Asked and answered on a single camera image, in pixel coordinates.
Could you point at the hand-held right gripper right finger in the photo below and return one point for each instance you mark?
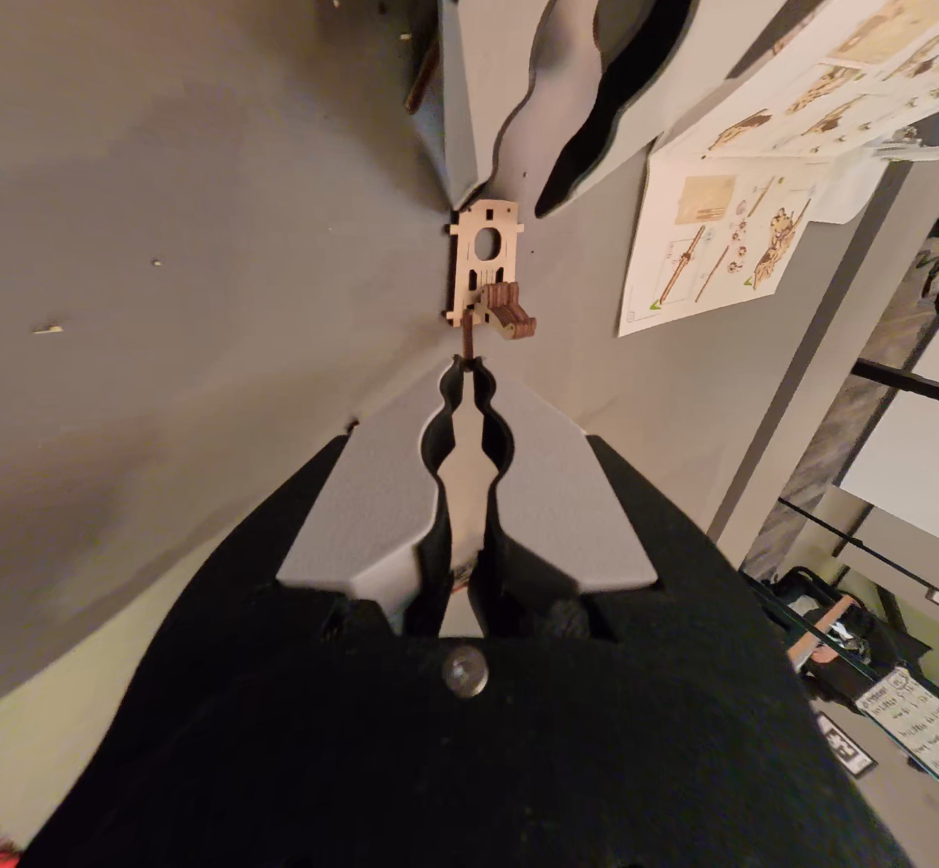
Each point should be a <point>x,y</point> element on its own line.
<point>572,516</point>

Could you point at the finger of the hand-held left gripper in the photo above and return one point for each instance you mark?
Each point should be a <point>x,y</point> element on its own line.
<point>491,38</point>
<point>733,2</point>

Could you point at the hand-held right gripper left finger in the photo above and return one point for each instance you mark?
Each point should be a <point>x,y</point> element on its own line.
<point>352,516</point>

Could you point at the thin brown wooden stick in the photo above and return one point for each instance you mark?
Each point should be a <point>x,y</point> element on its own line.
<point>468,347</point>

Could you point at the brown wooden gear stack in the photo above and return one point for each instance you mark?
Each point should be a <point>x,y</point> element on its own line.
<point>510,310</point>

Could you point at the pale wooden plate part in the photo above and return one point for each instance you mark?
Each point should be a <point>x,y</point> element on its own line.
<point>467,262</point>

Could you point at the brown wooden piece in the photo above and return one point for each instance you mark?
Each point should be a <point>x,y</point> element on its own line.
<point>422,79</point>

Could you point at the black bag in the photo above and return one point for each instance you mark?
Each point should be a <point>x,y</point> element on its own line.
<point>799,593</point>

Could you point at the assembly instruction booklet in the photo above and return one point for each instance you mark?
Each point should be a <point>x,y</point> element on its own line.
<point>704,251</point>

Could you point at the thin black rod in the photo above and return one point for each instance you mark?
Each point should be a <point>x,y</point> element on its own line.
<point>858,541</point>

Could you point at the white panel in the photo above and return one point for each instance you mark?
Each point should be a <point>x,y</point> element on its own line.
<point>895,457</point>

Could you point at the black metal bar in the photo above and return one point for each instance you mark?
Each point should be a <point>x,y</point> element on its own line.
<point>895,378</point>

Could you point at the black and white marker tag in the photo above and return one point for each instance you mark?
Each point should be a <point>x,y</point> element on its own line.
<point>847,745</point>

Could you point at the white printed label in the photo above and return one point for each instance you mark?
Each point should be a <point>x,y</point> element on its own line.
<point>899,714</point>

